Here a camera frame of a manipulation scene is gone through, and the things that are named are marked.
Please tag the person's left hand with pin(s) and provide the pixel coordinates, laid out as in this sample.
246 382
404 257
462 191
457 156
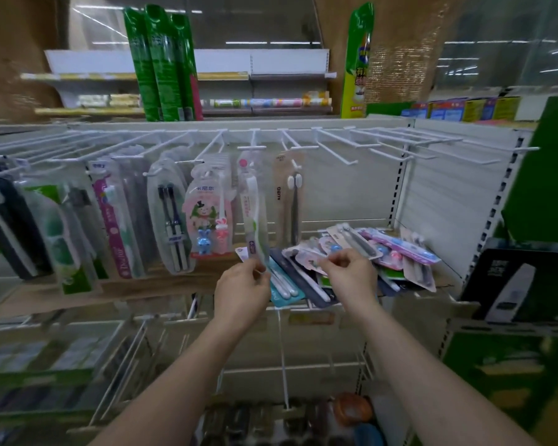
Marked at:
242 297

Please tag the person's right hand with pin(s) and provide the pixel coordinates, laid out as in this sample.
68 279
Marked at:
353 278

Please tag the pile of toothbrush packs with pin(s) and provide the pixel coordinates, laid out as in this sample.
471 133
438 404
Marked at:
400 248

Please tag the clear green toothbrush pack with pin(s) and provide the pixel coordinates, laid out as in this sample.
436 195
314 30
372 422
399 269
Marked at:
260 236

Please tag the kids toothbrush pack blue toy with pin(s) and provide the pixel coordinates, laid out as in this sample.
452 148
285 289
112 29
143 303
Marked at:
207 213

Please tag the clear pink-topped toothbrush pack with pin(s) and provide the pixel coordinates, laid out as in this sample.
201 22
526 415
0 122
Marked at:
244 181

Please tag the pink label toothbrush pack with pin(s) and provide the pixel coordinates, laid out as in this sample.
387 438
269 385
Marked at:
142 204
114 222

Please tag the person's left forearm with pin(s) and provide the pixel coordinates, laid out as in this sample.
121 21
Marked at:
167 394

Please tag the person's right forearm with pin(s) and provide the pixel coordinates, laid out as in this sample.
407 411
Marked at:
437 390

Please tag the white shelf unit yellow strips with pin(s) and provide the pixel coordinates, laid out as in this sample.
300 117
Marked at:
283 60

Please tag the brown cardboard tray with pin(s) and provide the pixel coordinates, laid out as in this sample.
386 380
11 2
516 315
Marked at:
121 287

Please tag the black product box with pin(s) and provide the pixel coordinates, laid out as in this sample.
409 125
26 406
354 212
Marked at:
483 278

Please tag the orange round object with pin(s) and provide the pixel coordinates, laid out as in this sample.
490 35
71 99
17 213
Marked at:
351 408

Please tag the blue round packet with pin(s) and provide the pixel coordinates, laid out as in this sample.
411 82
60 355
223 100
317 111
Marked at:
368 435

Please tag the row of colourful wrap rolls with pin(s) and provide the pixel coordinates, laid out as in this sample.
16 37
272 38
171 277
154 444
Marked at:
269 103

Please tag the green yellow spray can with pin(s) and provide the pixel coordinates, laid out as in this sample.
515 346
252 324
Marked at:
357 64

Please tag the woven brown column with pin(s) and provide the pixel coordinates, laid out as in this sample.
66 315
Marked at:
400 51
14 55

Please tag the green spray can red side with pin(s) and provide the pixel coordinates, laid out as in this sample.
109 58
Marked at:
188 69

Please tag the tall green spray can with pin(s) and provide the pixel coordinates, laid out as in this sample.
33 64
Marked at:
144 69
165 69

